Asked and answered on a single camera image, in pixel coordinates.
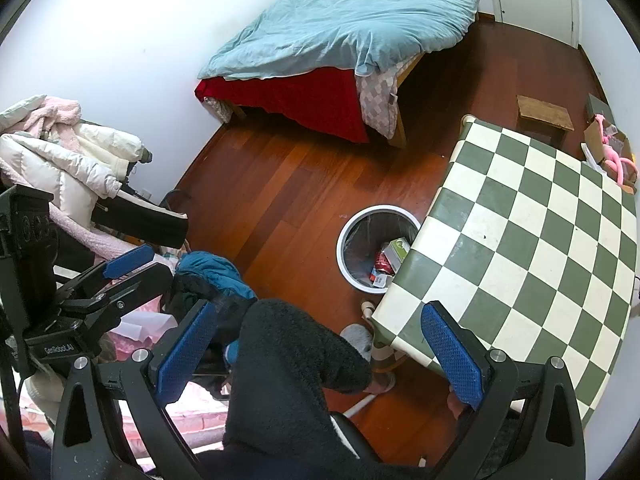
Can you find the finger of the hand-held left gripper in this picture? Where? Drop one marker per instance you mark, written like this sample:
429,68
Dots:
145,282
127,262

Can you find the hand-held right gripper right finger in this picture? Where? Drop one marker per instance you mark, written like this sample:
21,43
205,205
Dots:
452,355

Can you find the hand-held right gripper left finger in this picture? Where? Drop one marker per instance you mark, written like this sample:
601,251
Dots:
187,347

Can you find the white round waste bin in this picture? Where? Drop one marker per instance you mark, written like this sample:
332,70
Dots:
356,255

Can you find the pink cloth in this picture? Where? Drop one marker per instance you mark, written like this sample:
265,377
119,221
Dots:
145,322

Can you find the black boot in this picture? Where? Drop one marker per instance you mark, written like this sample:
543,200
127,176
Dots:
145,222

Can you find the blue garment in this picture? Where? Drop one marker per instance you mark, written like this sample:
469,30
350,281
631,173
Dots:
215,272

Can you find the white puffer jacket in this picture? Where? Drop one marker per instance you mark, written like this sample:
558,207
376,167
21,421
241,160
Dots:
75,160

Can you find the grey slipper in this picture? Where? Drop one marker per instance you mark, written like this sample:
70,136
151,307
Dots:
357,340

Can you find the person's leg in black pants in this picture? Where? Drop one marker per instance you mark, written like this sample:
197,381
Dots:
290,370

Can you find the small printed carton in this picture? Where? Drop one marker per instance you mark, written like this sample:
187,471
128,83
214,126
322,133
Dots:
379,278

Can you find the green white checkered tablecloth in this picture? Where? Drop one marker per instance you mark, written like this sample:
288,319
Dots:
525,260

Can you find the pink fleece robe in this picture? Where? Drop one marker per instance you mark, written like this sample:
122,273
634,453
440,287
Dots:
55,112

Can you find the red bed sheet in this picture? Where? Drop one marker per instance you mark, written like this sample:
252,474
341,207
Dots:
300,100

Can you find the pink toy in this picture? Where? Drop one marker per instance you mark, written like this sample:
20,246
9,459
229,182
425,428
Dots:
595,137

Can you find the small wooden stool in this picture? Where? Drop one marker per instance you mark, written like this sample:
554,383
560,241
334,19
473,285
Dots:
542,110

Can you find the grey checkered blanket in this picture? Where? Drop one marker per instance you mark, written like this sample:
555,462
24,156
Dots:
377,100

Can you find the grey box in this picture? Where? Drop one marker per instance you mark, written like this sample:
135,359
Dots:
597,107

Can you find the light blue duvet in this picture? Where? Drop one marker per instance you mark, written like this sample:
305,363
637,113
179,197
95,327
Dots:
350,20

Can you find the wooden bed frame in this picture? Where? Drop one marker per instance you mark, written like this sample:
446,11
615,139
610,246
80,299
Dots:
400,130

